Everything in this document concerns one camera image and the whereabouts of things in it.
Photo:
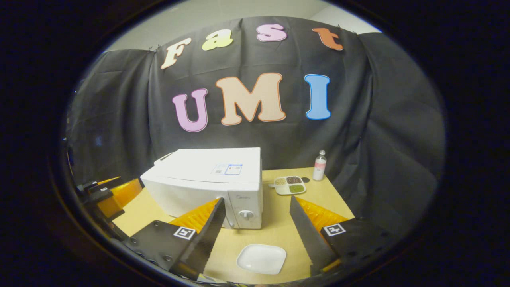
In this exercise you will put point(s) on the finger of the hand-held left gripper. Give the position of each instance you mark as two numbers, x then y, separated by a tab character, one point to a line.
89	185
121	195

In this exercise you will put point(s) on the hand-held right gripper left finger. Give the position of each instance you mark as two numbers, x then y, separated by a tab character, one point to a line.
207	239

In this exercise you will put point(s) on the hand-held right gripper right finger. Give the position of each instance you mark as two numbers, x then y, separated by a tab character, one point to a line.
308	239

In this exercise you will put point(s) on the white microwave oven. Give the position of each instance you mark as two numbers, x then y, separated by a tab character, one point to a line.
207	163

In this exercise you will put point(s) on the white square plate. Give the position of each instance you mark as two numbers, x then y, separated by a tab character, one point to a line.
261	259

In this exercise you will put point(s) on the white divided dish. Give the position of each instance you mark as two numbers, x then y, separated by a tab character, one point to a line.
279	190

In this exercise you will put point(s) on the small pink label bottle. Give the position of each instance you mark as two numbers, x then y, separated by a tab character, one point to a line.
319	167

